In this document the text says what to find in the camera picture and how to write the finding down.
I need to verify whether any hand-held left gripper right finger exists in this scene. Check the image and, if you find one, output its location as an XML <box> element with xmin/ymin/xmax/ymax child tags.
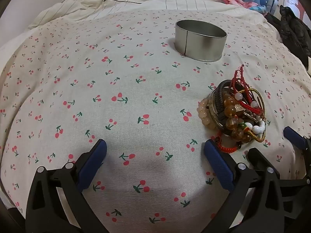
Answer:
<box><xmin>204</xmin><ymin>139</ymin><xmax>285</xmax><ymax>233</ymax></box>

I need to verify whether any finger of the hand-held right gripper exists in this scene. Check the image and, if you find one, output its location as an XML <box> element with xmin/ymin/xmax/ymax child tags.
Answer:
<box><xmin>247</xmin><ymin>148</ymin><xmax>311</xmax><ymax>189</ymax></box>
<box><xmin>283</xmin><ymin>126</ymin><xmax>311</xmax><ymax>173</ymax></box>

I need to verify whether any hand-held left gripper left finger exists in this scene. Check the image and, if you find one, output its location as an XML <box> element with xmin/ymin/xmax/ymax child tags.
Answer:
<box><xmin>25</xmin><ymin>139</ymin><xmax>110</xmax><ymax>233</ymax></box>

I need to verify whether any pale bead wristband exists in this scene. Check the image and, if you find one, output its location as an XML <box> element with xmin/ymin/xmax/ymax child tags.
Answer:
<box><xmin>197</xmin><ymin>97</ymin><xmax>218</xmax><ymax>130</ymax></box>

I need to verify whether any pile of mixed bracelets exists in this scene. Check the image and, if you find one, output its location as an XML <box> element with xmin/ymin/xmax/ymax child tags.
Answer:
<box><xmin>197</xmin><ymin>64</ymin><xmax>268</xmax><ymax>154</ymax></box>

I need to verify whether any black woven bangle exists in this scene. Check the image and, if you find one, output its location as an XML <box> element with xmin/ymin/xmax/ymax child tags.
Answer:
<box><xmin>212</xmin><ymin>80</ymin><xmax>237</xmax><ymax>129</ymax></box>

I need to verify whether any silver metal bangle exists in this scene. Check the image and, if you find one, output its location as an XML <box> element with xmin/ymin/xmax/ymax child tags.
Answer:
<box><xmin>206</xmin><ymin>95</ymin><xmax>230</xmax><ymax>134</ymax></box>

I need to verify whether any round silver tin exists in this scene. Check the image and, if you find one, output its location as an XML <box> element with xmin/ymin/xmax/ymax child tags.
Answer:
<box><xmin>175</xmin><ymin>19</ymin><xmax>227</xmax><ymax>63</ymax></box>

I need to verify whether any cherry print bedsheet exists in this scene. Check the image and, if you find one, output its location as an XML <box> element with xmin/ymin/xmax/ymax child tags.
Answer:
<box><xmin>0</xmin><ymin>10</ymin><xmax>311</xmax><ymax>233</ymax></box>

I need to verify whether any black jacket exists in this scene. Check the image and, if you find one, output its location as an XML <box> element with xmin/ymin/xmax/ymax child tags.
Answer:
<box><xmin>265</xmin><ymin>5</ymin><xmax>311</xmax><ymax>63</ymax></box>

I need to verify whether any white striped duvet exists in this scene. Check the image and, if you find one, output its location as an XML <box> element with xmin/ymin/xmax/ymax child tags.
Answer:
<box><xmin>27</xmin><ymin>0</ymin><xmax>268</xmax><ymax>31</ymax></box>

